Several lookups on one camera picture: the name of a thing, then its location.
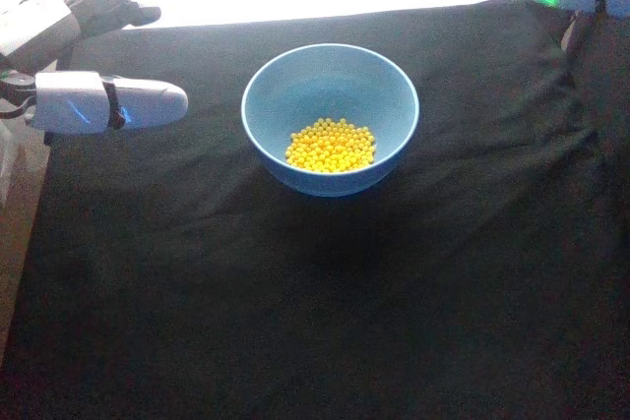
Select yellow beads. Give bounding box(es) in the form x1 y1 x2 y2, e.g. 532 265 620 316
284 117 378 175

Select black table cloth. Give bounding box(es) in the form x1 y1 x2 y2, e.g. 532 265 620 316
0 0 630 420

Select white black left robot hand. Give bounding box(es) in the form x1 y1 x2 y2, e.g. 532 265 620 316
0 0 189 136

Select light blue bowl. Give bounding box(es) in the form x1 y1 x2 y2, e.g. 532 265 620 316
240 42 421 199

